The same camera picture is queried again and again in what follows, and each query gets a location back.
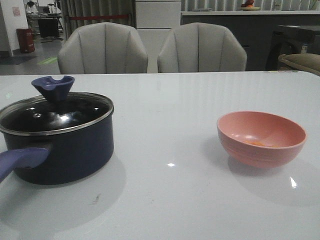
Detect glass lid with blue knob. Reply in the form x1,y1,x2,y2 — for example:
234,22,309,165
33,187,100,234
0,75,114,136

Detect red waste bin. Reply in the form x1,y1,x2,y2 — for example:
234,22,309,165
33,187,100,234
16,28,35,53

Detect pink plastic bowl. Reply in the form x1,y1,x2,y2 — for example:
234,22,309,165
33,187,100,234
216,111,307,169

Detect dark blue saucepan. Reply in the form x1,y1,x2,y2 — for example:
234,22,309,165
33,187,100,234
0,114,114,185

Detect left grey upholstered chair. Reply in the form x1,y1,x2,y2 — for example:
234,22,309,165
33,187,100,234
57,22,148,75

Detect dark grey counter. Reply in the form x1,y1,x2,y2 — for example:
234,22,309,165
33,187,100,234
181,10,320,71

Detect right grey upholstered chair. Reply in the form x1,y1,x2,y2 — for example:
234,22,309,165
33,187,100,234
157,22,247,73

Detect orange ham pieces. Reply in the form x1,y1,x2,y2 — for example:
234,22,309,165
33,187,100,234
245,140,279,148

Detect white cabinet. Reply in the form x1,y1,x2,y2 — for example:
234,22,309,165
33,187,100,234
135,0,181,73

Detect grey upholstered chair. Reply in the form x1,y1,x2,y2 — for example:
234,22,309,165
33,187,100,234
157,22,247,73
57,22,148,75

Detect dark side table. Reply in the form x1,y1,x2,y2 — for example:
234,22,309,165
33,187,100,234
265,25,320,70

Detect brown cushion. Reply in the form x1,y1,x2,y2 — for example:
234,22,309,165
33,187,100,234
278,53,320,76

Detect fruit plate on counter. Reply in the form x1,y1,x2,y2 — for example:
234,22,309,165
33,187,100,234
238,0,261,11

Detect black office desk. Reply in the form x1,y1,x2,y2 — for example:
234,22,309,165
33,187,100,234
26,14,64,43

